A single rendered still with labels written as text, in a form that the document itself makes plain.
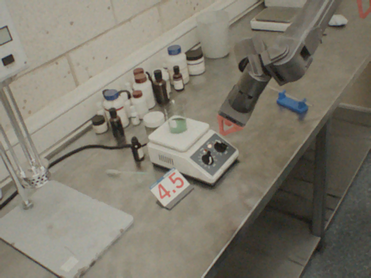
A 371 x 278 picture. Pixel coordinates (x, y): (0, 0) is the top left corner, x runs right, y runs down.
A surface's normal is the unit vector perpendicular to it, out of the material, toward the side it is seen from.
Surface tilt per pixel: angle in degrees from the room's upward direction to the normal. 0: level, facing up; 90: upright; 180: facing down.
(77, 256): 0
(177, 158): 90
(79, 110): 90
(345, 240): 0
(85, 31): 90
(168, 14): 90
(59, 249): 0
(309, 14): 31
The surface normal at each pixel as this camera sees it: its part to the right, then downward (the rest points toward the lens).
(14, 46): 0.81, 0.24
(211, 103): -0.14, -0.81
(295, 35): -0.52, -0.41
